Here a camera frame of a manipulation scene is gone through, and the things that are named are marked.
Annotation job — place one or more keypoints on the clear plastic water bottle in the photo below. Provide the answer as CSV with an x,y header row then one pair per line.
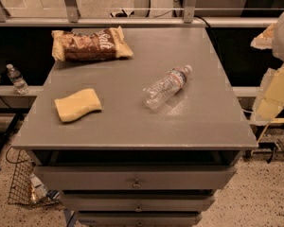
x,y
166,87

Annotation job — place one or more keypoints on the upright water bottle on ledge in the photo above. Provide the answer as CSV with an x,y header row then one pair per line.
x,y
17,79

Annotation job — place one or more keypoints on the grey drawer cabinet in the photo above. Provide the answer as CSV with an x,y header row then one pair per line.
x,y
202,125

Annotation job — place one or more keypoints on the yellow sponge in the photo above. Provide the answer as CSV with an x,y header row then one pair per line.
x,y
75,106

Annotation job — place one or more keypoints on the brown snack bag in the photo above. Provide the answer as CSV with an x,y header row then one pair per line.
x,y
107,44

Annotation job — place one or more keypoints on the middle grey drawer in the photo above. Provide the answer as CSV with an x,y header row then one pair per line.
x,y
133,202

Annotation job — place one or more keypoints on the grey drawer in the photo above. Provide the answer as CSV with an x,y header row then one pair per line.
x,y
143,219
133,202
134,177

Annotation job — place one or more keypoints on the top grey drawer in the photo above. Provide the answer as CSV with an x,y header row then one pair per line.
x,y
134,177

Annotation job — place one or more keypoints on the bottom grey drawer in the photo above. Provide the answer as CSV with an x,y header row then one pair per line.
x,y
143,219

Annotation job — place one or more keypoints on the black stand leg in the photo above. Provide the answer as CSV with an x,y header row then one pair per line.
x,y
10,128

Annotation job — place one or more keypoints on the yellow foam block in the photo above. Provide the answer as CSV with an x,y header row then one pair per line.
x,y
269,101

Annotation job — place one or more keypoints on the torn yellow foam piece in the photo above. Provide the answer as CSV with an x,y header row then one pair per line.
x,y
264,40

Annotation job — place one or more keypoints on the metal railing frame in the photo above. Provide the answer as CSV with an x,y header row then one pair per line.
x,y
99,13

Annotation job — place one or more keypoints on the wire mesh basket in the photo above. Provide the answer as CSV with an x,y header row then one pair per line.
x,y
26,189

